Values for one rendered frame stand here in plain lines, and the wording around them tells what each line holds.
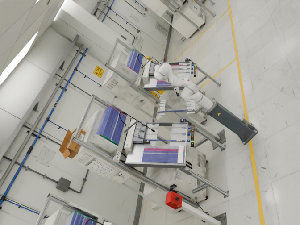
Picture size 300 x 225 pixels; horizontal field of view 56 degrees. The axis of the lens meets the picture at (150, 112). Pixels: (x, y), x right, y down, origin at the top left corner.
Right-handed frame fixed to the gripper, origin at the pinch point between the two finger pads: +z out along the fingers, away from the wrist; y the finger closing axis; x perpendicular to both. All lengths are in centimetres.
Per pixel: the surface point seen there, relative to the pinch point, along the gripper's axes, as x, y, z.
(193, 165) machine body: -2, -62, 76
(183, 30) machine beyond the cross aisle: 14, 402, 83
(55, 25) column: 253, 243, -73
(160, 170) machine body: 42, -71, 67
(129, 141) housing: 62, -72, 3
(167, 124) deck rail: 19.7, -34.4, 19.2
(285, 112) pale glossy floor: -126, -40, 31
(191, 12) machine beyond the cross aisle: -16, 398, 41
